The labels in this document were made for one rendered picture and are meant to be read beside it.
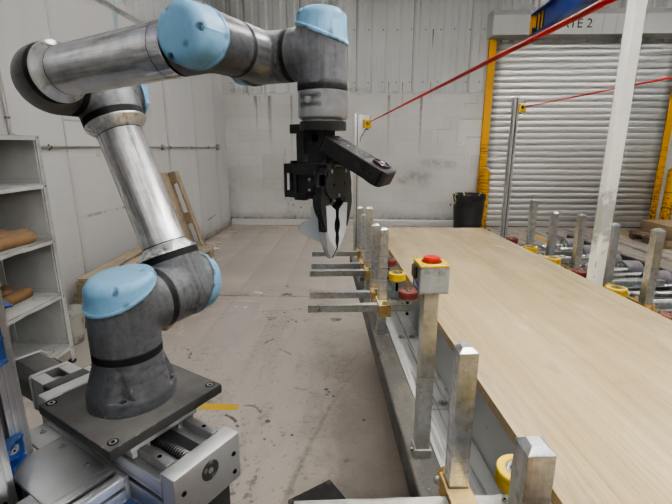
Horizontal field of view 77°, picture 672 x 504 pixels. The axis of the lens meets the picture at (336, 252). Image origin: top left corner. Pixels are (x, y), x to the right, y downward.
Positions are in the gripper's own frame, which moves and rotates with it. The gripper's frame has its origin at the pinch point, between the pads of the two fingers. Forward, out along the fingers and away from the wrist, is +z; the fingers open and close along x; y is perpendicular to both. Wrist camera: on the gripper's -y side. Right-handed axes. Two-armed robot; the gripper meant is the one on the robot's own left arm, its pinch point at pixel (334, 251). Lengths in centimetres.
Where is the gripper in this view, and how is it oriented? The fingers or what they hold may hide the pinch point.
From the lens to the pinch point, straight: 67.9
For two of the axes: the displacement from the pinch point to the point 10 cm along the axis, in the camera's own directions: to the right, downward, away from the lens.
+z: 0.0, 9.7, 2.4
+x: -5.4, 2.0, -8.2
